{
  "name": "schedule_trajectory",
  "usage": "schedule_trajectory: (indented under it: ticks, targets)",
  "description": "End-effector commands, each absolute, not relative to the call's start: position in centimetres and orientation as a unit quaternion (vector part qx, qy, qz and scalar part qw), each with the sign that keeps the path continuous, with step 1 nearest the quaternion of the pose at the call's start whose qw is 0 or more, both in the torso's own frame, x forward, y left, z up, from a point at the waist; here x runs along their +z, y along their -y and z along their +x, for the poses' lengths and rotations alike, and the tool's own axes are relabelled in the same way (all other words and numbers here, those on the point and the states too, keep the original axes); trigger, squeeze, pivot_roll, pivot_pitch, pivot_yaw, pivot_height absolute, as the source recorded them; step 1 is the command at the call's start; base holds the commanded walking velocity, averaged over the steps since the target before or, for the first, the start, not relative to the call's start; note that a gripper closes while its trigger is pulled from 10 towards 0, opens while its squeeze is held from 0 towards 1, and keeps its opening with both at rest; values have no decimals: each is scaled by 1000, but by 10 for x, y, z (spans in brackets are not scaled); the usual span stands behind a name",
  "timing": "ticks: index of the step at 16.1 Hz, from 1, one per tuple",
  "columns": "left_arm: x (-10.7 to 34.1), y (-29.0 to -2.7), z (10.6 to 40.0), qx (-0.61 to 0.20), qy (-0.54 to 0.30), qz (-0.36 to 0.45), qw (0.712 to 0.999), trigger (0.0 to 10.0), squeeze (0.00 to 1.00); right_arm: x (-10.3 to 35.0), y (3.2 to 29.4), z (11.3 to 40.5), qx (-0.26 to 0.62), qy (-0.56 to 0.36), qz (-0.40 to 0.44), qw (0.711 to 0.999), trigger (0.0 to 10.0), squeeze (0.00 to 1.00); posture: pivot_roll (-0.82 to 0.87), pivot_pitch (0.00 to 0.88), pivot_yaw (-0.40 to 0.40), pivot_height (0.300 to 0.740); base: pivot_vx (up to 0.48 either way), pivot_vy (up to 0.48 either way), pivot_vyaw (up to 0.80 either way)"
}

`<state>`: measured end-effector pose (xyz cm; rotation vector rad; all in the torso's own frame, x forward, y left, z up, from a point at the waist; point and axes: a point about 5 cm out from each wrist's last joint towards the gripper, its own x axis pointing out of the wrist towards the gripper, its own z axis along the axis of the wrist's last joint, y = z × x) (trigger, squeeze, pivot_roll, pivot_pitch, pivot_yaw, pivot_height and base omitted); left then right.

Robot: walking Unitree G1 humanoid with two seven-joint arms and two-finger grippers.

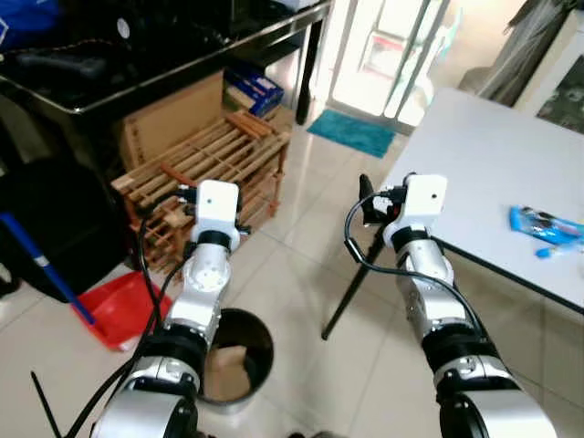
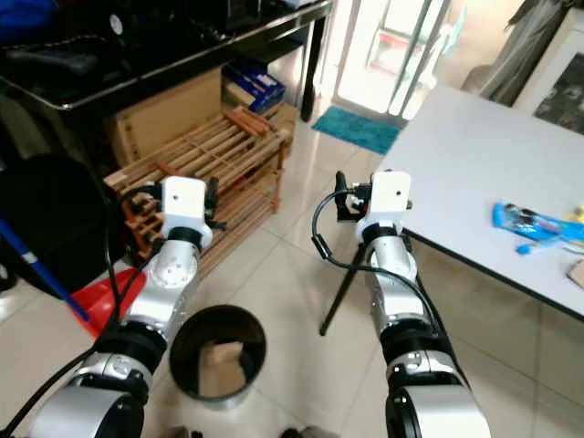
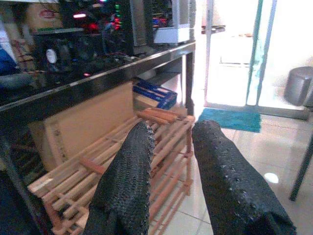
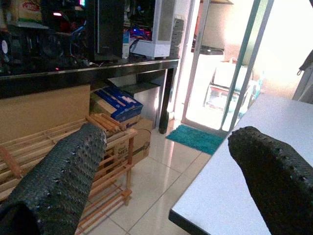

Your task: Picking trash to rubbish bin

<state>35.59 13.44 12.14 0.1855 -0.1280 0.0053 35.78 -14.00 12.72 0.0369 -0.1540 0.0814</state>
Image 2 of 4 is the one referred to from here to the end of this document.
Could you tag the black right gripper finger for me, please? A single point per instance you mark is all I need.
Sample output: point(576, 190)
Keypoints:
point(339, 196)

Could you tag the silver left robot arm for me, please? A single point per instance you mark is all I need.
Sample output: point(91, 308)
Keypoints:
point(169, 283)

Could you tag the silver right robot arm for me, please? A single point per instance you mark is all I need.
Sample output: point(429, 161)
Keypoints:
point(397, 292)

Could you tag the black round rubbish bin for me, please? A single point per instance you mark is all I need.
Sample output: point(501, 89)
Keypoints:
point(192, 328)

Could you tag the wooden slatted rack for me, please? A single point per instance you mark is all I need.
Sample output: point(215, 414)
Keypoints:
point(205, 151)

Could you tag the teal floor mat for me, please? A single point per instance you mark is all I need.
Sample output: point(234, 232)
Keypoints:
point(356, 130)

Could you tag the black slanted table leg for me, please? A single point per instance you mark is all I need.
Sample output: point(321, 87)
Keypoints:
point(339, 292)

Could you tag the large brown cardboard box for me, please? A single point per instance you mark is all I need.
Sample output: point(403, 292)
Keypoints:
point(164, 109)

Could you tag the white table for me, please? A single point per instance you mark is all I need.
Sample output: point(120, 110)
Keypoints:
point(465, 155)

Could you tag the blue printed carton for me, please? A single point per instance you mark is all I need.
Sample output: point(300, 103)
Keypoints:
point(254, 87)

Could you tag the red plastic dustpan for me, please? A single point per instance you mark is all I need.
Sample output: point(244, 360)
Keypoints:
point(109, 297)

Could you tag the glass door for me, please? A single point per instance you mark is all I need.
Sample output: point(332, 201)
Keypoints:
point(383, 50)

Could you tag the brown cardboard scrap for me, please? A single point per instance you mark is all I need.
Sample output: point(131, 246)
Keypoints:
point(221, 365)

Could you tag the black bag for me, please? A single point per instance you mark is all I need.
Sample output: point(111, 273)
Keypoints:
point(46, 201)

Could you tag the black glossy desk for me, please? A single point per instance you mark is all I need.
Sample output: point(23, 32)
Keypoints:
point(146, 50)

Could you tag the blue plastic wrapper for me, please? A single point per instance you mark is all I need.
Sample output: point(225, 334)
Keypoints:
point(534, 226)

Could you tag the grey curtain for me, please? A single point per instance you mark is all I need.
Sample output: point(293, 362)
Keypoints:
point(516, 50)

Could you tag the small brown paper piece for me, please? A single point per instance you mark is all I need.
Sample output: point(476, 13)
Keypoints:
point(576, 274)

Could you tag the blue cloth bag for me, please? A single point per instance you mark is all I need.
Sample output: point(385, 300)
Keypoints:
point(20, 16)

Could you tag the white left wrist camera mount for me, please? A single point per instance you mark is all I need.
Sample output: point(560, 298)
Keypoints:
point(184, 203)

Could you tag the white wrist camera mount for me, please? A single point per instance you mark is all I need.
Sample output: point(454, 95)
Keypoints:
point(389, 196)
point(184, 203)

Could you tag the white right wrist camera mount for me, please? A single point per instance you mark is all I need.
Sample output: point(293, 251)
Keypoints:
point(389, 196)

